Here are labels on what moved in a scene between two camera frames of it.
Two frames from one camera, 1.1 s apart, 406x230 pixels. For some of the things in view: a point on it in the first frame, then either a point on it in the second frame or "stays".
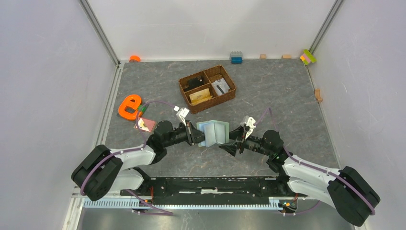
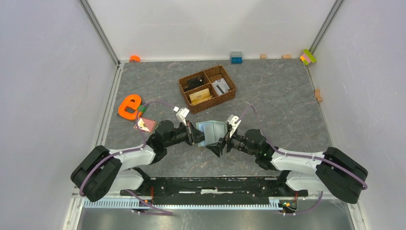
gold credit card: x=200 y=96 stays
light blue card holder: x=215 y=132 stays
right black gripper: x=237 y=133 to x=217 y=147
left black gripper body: x=191 y=139 stays
